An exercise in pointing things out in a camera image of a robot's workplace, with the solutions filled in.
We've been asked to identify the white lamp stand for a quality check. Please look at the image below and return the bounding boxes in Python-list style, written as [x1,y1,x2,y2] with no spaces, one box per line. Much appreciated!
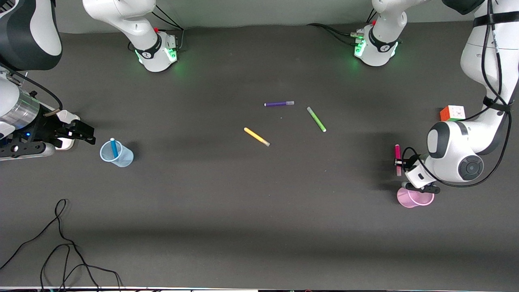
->
[55,109,80,150]

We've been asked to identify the pink mesh cup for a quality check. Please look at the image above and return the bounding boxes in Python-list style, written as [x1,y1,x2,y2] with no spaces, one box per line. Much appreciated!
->
[397,187,435,208]

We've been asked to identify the blue mesh cup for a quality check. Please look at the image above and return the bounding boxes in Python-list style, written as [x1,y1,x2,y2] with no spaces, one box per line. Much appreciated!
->
[100,138,134,168]

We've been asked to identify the colourful puzzle cube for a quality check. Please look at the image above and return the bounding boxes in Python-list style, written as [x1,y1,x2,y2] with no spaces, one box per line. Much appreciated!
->
[440,105,466,122]

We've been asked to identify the green marker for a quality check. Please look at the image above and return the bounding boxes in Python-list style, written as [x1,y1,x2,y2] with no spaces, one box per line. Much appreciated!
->
[307,107,327,133]

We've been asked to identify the yellow marker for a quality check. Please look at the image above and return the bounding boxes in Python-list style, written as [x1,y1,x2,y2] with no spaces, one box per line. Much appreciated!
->
[244,127,270,147]

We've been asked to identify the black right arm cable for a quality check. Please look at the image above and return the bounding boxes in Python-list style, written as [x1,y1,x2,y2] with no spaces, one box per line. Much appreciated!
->
[0,63,63,118]

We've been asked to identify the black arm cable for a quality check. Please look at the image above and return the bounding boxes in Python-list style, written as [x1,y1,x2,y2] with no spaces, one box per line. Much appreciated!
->
[399,0,513,189]
[0,63,63,118]

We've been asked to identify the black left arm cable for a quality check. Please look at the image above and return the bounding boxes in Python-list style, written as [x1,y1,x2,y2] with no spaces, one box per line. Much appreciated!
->
[399,0,513,189]

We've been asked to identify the loose thin black cable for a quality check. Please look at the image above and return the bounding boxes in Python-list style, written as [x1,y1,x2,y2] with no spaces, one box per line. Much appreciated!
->
[0,199,124,292]

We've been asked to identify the black right arm base cables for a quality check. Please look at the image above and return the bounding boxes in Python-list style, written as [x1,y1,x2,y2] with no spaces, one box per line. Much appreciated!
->
[129,6,185,52]

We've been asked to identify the black arm base cables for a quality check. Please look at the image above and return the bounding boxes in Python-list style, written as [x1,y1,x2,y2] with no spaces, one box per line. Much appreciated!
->
[306,8,380,46]
[129,6,185,52]

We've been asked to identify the black left arm base cables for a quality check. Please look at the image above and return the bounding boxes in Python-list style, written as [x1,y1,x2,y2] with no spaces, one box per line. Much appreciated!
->
[306,8,380,46]

